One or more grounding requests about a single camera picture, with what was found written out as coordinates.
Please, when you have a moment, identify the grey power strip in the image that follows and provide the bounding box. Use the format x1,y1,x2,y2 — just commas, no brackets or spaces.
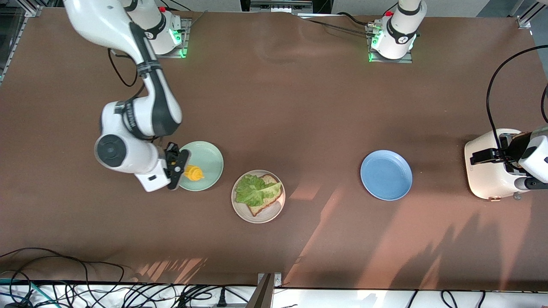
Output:
240,0,333,14

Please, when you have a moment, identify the green lettuce leaf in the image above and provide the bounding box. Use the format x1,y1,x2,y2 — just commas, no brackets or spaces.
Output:
235,173,283,207

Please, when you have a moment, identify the blue plate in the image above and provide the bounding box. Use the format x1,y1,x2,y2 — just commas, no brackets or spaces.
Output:
360,150,413,201

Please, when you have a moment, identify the aluminium profile post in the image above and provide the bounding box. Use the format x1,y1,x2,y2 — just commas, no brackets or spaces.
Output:
250,272,282,308

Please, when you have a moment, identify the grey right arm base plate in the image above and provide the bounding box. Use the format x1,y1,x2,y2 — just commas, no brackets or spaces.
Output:
156,18,191,59

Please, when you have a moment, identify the brown table mat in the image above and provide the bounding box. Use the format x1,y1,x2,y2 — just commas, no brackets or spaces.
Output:
0,8,548,292

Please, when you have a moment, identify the white toaster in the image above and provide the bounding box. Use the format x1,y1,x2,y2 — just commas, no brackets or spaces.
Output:
464,128,538,201

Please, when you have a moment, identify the beige plate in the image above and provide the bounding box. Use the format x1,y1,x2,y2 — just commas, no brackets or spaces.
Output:
231,170,286,224

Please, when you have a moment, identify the teal cable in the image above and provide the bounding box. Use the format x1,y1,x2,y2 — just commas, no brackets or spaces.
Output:
0,278,45,308

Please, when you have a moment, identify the yellow mustard squeeze bottle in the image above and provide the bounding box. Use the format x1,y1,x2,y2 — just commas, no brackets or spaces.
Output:
184,165,205,182

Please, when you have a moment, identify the grey cable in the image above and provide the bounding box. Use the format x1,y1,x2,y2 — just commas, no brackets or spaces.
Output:
183,9,209,33

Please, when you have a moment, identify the grey left arm base plate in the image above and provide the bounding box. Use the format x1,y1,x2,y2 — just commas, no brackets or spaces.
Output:
367,24,414,64

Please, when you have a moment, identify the mint green plate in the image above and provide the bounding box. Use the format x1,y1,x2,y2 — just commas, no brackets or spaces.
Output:
177,141,224,192

